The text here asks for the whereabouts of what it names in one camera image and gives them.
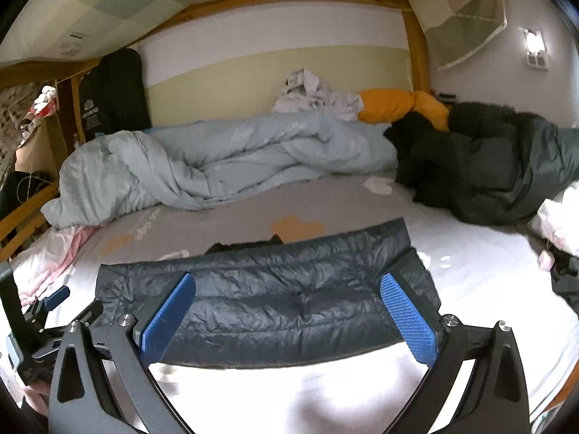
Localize wooden bunk bed frame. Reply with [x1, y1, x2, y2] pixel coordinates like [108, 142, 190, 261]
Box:
[0, 0, 430, 263]

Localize pale hanging curtain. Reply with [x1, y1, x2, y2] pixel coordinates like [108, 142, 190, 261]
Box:
[405, 0, 510, 71]

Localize white and red hanging cloth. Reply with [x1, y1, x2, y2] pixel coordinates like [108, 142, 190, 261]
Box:
[31, 85, 60, 118]

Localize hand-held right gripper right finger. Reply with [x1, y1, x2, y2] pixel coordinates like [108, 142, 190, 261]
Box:
[379, 271, 530, 434]

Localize grey printed bed sheet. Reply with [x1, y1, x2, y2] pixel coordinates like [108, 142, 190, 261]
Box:
[9, 169, 579, 434]

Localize white crumpled cloth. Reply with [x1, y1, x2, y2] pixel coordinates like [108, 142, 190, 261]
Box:
[271, 69, 365, 120]

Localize pink blanket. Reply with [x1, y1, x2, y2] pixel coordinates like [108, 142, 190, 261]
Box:
[11, 224, 98, 308]

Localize dark cloth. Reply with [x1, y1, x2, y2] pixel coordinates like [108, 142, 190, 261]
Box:
[549, 253, 579, 310]

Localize orange garment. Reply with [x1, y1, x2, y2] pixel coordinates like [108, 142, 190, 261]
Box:
[357, 88, 451, 132]

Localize brown paper bag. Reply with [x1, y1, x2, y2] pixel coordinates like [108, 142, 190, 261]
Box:
[16, 120, 62, 177]

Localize checkered cloth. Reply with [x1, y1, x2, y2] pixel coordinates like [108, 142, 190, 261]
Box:
[0, 86, 34, 177]

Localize dark navy puffer jacket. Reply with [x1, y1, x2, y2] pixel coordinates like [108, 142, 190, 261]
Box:
[95, 218, 441, 367]

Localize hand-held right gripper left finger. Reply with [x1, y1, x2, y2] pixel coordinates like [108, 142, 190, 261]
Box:
[47, 271, 197, 434]

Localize dark green hooded jacket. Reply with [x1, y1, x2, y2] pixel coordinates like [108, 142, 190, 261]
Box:
[384, 102, 579, 227]

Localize wall light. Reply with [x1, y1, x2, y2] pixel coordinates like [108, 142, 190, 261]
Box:
[518, 27, 550, 71]

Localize white pillow with pink print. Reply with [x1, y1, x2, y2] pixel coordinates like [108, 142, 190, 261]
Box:
[529, 185, 579, 256]

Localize black hanging garment bag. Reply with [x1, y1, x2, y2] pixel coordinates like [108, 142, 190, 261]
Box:
[75, 47, 152, 145]

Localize light blue duvet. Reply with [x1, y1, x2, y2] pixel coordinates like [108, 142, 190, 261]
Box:
[41, 111, 399, 229]

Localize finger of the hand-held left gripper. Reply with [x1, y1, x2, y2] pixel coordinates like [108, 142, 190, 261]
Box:
[43, 303, 105, 340]
[25, 286, 71, 326]

